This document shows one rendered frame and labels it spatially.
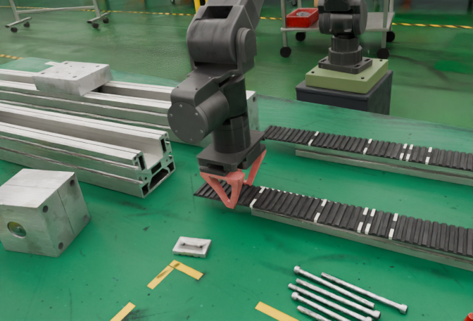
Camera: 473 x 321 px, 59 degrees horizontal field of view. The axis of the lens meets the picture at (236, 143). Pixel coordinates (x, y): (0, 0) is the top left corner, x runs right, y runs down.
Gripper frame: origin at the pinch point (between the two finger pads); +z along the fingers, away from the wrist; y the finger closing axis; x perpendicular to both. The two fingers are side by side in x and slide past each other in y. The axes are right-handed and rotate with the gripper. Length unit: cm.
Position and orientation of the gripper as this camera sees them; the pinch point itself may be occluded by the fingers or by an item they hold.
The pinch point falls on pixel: (238, 193)
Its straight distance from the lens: 66.8
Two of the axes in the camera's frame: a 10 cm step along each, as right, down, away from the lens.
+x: 8.8, 1.5, -4.6
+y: -4.7, 4.6, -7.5
